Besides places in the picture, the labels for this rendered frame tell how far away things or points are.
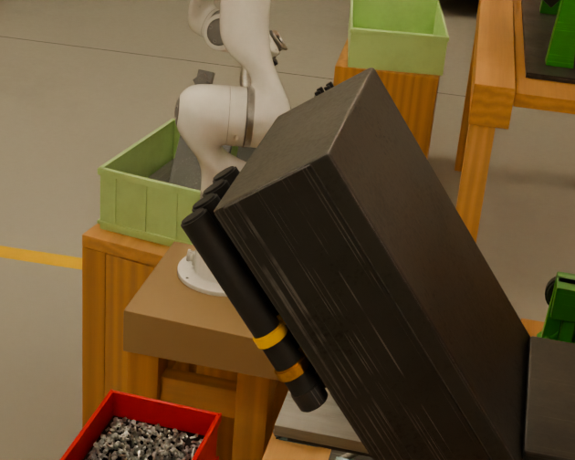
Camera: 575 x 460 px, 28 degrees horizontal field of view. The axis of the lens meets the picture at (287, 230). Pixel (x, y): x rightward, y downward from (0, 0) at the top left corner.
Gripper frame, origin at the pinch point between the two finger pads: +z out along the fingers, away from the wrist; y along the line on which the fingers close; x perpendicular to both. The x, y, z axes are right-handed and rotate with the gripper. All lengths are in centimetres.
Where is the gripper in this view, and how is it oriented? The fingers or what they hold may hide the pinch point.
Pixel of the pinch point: (270, 45)
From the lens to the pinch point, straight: 293.2
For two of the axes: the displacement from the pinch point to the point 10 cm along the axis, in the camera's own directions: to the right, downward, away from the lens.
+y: -5.0, -8.6, 1.4
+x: -7.9, 5.1, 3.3
